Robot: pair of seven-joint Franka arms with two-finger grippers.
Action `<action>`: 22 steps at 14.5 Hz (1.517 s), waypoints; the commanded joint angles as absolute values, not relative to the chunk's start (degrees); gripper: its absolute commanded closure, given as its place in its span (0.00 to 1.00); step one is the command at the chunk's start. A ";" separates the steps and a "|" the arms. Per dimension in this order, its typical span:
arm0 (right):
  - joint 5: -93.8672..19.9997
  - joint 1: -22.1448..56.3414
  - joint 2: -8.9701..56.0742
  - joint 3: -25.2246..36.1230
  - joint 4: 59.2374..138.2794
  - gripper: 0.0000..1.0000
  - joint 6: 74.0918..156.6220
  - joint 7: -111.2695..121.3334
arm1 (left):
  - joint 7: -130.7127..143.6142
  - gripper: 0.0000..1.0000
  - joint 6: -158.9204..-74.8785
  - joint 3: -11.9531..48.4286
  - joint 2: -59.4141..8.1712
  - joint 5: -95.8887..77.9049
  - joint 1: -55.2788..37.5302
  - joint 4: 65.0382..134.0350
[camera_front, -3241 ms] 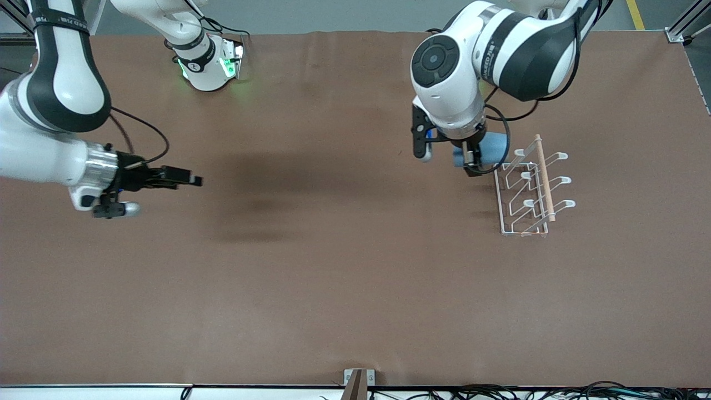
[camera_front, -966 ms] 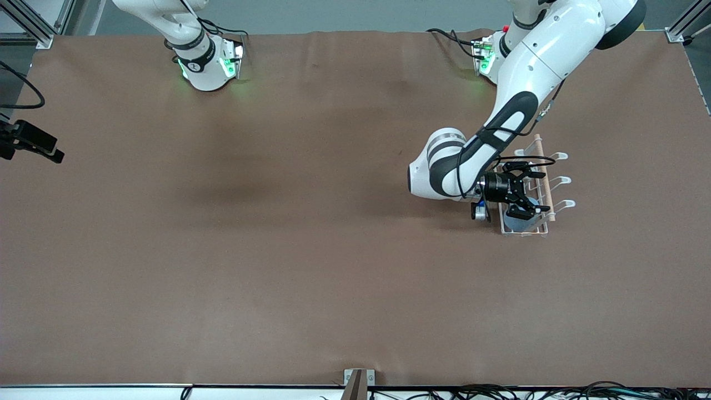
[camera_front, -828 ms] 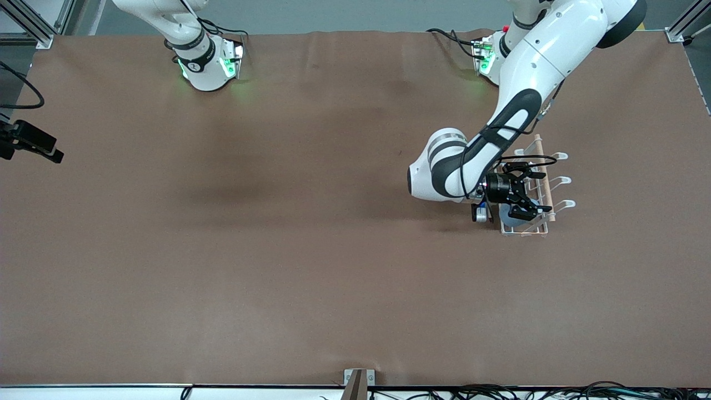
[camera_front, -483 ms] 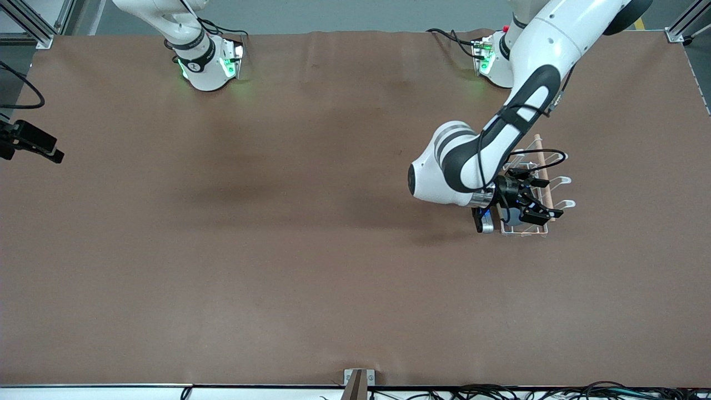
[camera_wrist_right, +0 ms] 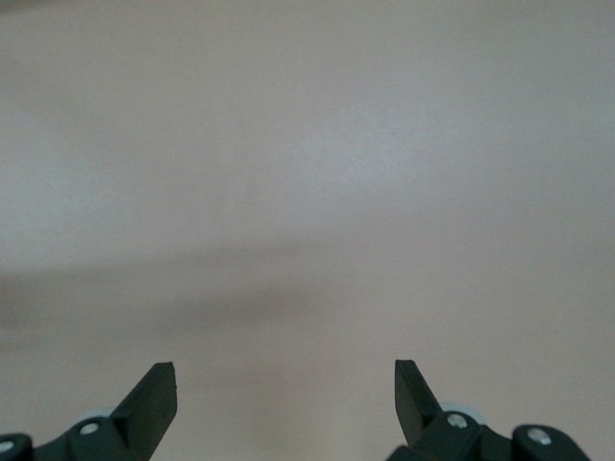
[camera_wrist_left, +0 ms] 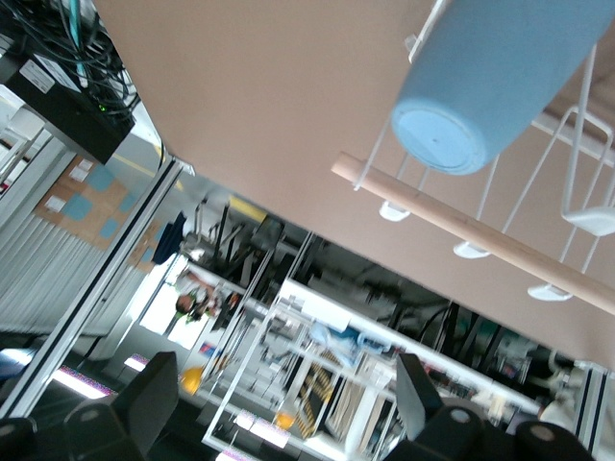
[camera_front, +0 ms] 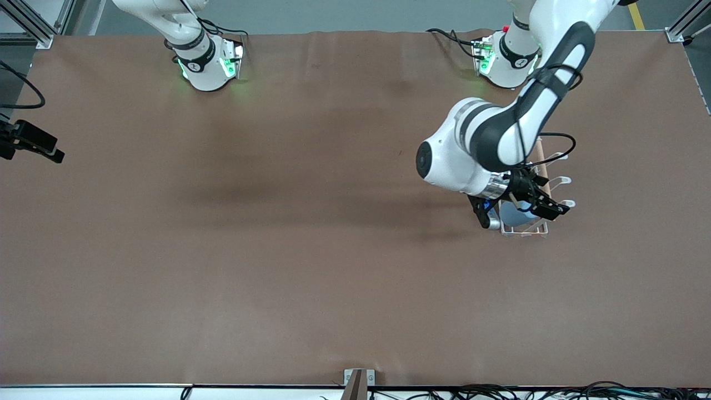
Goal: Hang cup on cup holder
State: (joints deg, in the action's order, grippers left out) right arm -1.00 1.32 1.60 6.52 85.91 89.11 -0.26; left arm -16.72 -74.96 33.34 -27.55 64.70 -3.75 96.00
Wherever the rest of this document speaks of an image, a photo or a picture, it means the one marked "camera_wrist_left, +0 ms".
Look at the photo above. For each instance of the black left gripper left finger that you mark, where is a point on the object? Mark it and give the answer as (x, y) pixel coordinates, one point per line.
(130, 422)

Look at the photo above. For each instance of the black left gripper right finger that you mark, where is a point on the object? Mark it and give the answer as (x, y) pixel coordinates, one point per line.
(432, 422)

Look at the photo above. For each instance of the light blue plastic cup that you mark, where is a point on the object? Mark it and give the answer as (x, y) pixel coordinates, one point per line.
(480, 72)

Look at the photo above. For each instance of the yellow hard hat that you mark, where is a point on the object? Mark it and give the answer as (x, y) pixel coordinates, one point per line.
(191, 380)
(284, 420)

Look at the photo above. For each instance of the black yellow striped panel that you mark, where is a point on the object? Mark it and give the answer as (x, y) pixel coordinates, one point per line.
(314, 389)

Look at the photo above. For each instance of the light blue plastic bag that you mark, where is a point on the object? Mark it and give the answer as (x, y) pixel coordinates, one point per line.
(336, 341)

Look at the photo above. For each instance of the person in green vest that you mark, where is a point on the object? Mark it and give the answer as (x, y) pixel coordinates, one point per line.
(189, 302)

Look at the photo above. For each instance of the dark blue hanging jacket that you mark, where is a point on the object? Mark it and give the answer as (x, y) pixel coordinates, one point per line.
(168, 240)

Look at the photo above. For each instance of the cardboard board with blue stickers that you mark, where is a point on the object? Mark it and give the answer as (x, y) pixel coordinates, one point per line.
(103, 201)

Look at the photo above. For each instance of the brown table cover mat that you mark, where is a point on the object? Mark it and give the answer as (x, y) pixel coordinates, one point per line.
(264, 120)

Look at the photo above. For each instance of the aluminium frame post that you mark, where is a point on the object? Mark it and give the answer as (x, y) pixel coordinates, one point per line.
(96, 298)

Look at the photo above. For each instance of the white metal shelving frame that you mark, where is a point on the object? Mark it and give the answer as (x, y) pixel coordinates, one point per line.
(312, 300)

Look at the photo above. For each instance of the black network switch box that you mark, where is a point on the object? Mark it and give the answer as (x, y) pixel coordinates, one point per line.
(62, 110)

